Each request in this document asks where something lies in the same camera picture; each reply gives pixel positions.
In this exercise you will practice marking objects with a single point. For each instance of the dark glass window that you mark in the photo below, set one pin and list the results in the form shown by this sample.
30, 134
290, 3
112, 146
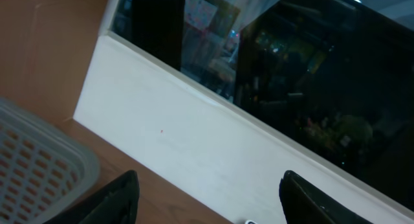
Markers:
336, 76

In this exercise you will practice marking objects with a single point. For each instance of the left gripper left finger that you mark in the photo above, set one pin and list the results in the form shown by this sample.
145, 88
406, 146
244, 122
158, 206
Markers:
115, 203

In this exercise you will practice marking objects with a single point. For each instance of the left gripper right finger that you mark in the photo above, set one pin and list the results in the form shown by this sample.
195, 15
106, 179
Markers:
302, 202

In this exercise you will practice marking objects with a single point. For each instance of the grey plastic mesh basket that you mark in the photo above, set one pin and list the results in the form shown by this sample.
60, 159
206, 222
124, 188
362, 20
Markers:
43, 171

